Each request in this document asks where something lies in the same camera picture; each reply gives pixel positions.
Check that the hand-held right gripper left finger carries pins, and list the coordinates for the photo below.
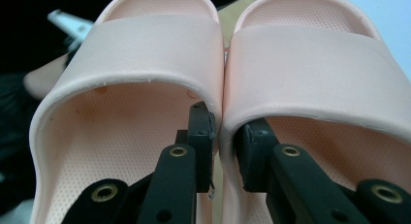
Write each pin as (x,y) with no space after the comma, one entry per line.
(181,178)

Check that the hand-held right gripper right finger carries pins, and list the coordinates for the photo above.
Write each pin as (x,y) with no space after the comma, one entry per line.
(290,185)

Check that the pink slide slipper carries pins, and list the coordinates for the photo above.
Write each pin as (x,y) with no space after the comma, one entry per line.
(142,49)
(310,69)

